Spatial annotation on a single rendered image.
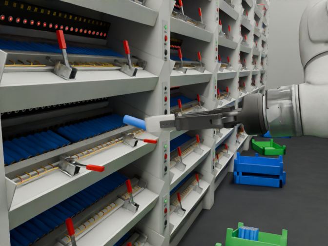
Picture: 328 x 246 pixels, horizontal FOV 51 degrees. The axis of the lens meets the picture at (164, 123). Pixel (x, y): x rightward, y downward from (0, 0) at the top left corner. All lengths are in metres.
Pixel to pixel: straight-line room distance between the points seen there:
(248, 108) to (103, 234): 0.48
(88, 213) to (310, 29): 0.64
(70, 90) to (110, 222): 0.39
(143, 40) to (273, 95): 0.57
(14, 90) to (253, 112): 0.39
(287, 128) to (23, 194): 0.46
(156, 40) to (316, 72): 0.56
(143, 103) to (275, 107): 0.57
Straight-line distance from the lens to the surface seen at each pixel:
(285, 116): 0.60
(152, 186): 1.13
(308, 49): 0.67
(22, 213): 0.62
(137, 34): 1.09
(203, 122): 0.61
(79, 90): 0.71
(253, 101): 0.62
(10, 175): 0.64
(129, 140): 0.93
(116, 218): 0.95
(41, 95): 0.62
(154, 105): 1.07
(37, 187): 0.65
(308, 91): 0.60
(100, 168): 0.67
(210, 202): 1.87
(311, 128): 0.61
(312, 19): 0.69
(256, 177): 2.27
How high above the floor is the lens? 0.74
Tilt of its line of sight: 9 degrees down
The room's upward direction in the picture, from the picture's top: straight up
